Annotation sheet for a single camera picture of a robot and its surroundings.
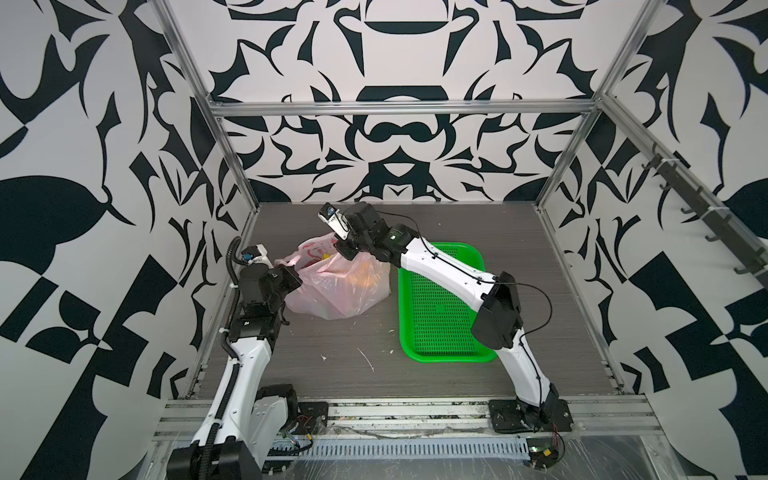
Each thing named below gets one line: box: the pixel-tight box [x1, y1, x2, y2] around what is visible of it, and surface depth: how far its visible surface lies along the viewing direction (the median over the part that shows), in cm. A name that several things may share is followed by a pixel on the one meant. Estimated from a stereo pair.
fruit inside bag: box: [347, 260, 381, 288], surface depth 88 cm
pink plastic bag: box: [275, 233, 391, 321], surface depth 86 cm
